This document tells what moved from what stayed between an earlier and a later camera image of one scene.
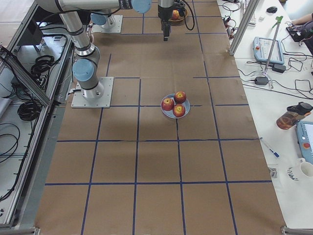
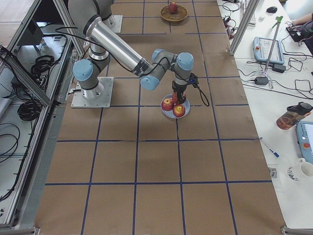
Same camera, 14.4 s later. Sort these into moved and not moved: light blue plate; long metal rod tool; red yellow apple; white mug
Moved: red yellow apple
Not moved: long metal rod tool; white mug; light blue plate
